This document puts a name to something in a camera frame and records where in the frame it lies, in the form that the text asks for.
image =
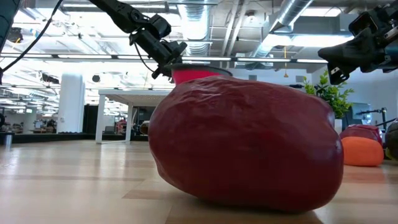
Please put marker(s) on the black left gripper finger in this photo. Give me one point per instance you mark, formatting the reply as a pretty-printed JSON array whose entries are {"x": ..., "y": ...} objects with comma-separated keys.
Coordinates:
[{"x": 163, "y": 71}]

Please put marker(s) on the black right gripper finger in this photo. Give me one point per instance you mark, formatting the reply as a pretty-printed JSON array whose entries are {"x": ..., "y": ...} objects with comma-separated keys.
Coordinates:
[
  {"x": 351, "y": 51},
  {"x": 337, "y": 74}
]

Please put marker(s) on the small red apple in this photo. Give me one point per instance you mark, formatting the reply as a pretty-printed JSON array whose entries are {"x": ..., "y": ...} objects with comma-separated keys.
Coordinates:
[{"x": 360, "y": 131}]

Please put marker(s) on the large wrinkled orange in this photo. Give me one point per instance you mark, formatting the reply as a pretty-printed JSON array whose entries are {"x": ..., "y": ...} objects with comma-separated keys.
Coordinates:
[{"x": 362, "y": 152}]

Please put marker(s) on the large dark red apple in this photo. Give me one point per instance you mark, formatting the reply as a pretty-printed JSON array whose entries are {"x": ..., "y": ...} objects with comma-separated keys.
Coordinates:
[{"x": 245, "y": 143}]

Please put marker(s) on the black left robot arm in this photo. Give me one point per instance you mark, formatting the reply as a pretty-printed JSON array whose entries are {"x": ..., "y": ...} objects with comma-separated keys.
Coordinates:
[{"x": 118, "y": 12}]

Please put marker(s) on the green plant in white pot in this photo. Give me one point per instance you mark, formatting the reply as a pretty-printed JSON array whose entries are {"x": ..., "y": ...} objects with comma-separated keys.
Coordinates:
[{"x": 329, "y": 93}]

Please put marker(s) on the red collapsible bowl black rim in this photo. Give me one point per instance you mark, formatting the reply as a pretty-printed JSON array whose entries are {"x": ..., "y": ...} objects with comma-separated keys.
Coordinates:
[{"x": 192, "y": 75}]

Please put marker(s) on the white metal shelf riser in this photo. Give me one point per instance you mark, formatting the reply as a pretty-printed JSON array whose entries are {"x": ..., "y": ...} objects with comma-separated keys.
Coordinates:
[{"x": 133, "y": 96}]

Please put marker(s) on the black pole stand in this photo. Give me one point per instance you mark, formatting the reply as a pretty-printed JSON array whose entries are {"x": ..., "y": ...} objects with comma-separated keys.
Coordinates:
[{"x": 295, "y": 86}]

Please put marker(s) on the grey computer monitor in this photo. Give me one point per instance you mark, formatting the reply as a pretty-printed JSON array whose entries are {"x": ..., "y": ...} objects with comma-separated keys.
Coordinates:
[{"x": 360, "y": 116}]

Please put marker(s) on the yellow hanging pendant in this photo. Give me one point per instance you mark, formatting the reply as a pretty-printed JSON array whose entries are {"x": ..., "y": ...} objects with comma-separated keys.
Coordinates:
[{"x": 285, "y": 74}]

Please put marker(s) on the white round column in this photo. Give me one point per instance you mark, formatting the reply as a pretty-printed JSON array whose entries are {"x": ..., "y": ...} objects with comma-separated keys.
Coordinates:
[{"x": 71, "y": 102}]

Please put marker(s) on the silver metal cylinder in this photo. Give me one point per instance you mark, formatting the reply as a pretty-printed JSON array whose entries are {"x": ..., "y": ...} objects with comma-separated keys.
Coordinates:
[{"x": 7, "y": 140}]

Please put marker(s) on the black table edge frame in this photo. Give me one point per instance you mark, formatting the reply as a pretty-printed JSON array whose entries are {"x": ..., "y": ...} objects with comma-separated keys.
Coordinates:
[{"x": 46, "y": 137}]

